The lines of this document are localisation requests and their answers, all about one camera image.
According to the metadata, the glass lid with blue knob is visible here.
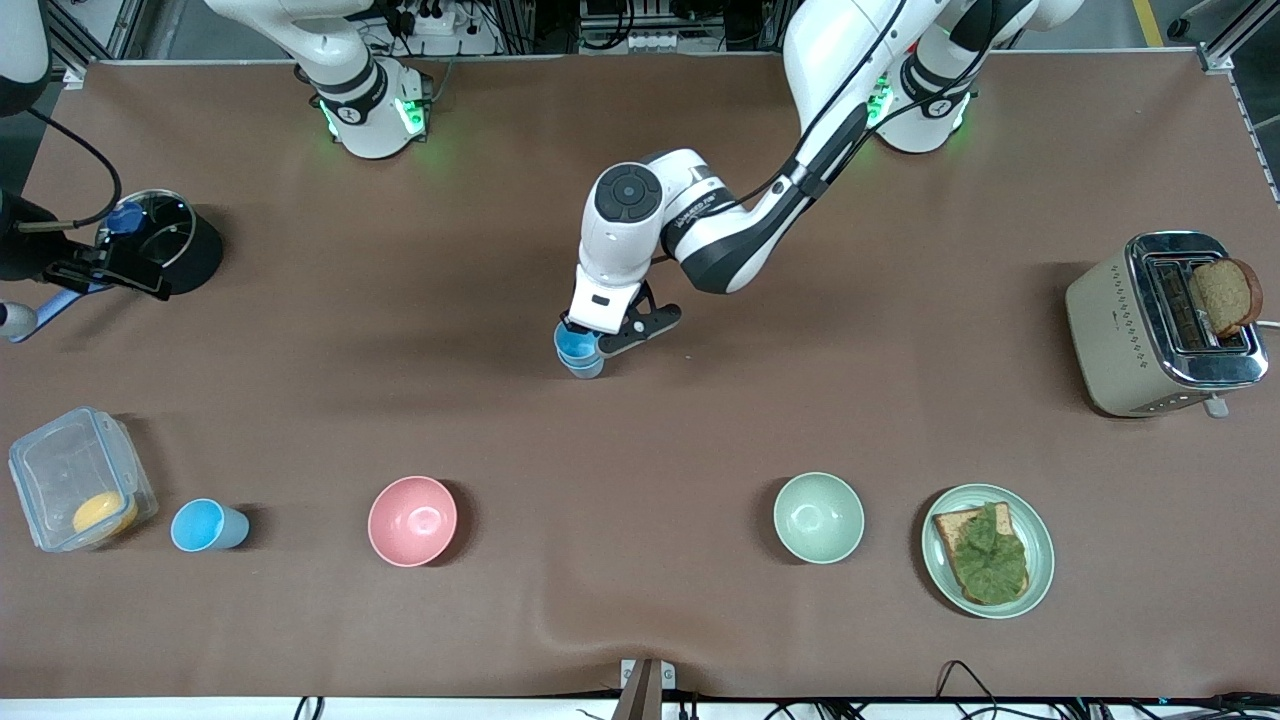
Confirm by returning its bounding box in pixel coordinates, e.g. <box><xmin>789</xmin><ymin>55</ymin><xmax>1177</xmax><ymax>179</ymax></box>
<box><xmin>95</xmin><ymin>190</ymin><xmax>196</xmax><ymax>271</ymax></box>

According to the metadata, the clear plastic container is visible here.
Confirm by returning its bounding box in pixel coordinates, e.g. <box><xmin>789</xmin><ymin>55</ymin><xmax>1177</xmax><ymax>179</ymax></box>
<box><xmin>8</xmin><ymin>406</ymin><xmax>159</xmax><ymax>553</ymax></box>

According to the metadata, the yellow round food item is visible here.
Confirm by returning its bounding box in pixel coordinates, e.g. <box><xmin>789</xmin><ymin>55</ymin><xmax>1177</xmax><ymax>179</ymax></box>
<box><xmin>72</xmin><ymin>491</ymin><xmax>139</xmax><ymax>536</ymax></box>

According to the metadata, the pink bowl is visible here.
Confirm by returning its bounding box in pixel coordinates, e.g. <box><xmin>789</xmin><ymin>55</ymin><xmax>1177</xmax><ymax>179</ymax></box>
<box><xmin>367</xmin><ymin>476</ymin><xmax>459</xmax><ymax>568</ymax></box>

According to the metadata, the pale green bowl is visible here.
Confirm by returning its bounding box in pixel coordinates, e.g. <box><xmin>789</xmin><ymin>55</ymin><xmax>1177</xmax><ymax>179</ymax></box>
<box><xmin>773</xmin><ymin>472</ymin><xmax>866</xmax><ymax>565</ymax></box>

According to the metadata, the white power strip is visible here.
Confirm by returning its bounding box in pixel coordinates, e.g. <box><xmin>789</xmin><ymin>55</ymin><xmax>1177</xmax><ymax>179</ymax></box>
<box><xmin>395</xmin><ymin>0</ymin><xmax>471</xmax><ymax>36</ymax></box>

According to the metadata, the bread slice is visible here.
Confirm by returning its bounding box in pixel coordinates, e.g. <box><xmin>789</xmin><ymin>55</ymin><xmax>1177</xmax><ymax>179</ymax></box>
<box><xmin>933</xmin><ymin>502</ymin><xmax>1031</xmax><ymax>605</ymax></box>

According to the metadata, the green lettuce leaf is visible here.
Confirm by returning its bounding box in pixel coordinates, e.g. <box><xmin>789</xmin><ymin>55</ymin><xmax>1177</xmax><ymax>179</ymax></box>
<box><xmin>948</xmin><ymin>503</ymin><xmax>1030</xmax><ymax>605</ymax></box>

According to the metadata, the pale green plate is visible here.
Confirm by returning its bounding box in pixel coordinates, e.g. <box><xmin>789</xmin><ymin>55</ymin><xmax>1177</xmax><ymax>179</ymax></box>
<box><xmin>921</xmin><ymin>484</ymin><xmax>1056</xmax><ymax>620</ymax></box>

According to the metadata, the beige chrome toaster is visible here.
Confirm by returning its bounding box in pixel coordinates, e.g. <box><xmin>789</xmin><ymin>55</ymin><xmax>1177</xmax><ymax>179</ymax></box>
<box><xmin>1064</xmin><ymin>231</ymin><xmax>1271</xmax><ymax>419</ymax></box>

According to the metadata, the brown toast slice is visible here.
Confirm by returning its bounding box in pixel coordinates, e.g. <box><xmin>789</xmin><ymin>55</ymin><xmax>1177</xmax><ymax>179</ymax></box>
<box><xmin>1188</xmin><ymin>258</ymin><xmax>1264</xmax><ymax>338</ymax></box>

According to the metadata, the black pot with blue handle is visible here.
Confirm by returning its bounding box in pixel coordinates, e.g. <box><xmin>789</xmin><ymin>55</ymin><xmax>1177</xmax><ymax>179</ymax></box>
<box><xmin>30</xmin><ymin>190</ymin><xmax>226</xmax><ymax>331</ymax></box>

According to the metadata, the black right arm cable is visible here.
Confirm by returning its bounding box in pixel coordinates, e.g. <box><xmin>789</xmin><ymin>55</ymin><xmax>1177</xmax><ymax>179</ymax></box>
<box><xmin>25</xmin><ymin>105</ymin><xmax>123</xmax><ymax>233</ymax></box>

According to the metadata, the metal table edge bracket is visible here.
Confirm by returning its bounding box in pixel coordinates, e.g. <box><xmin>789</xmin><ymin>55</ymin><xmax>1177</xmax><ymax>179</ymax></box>
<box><xmin>620</xmin><ymin>658</ymin><xmax>676</xmax><ymax>720</ymax></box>

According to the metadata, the black floor cable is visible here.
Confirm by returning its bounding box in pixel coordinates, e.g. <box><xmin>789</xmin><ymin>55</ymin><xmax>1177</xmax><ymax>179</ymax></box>
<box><xmin>935</xmin><ymin>660</ymin><xmax>1001</xmax><ymax>720</ymax></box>

